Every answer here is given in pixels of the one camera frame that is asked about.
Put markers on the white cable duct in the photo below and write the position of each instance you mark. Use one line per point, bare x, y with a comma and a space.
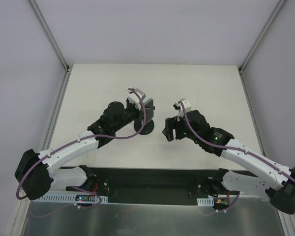
71, 198
205, 202

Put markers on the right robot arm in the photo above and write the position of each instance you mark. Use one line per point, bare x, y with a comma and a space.
270, 180

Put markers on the right white cable duct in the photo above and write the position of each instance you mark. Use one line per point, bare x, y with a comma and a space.
205, 202

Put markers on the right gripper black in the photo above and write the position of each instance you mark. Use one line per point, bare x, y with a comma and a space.
176, 125

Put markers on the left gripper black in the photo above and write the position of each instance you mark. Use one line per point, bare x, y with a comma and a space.
149, 108

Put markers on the black phone stand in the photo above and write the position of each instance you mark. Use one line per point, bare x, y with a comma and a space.
147, 129

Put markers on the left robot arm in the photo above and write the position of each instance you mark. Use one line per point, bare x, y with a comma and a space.
39, 172

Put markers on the right aluminium frame post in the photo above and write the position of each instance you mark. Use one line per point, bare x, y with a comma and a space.
262, 34

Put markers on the left aluminium frame post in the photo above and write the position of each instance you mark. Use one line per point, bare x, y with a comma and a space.
48, 33

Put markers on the aluminium frame post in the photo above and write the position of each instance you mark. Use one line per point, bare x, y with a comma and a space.
48, 33
262, 34

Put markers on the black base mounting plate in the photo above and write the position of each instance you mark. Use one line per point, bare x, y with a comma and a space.
155, 186

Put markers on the left white cable duct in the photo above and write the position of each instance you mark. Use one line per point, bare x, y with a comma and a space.
71, 198

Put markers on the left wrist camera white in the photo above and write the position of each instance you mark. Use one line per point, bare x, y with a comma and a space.
135, 97

